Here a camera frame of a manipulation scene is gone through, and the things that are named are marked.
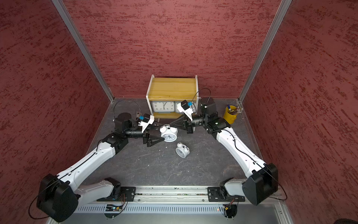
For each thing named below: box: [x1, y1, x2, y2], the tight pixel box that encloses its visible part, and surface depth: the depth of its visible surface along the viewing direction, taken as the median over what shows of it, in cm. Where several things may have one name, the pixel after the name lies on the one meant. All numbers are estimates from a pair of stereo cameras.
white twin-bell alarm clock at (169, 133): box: [159, 124, 179, 143], surface depth 66 cm
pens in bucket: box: [227, 104, 244, 115], surface depth 94 cm
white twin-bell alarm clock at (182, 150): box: [175, 141, 190, 159], surface depth 85 cm
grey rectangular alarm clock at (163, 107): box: [151, 100, 176, 114], surface depth 89 cm
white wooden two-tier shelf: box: [145, 74, 200, 119], surface depth 82 cm
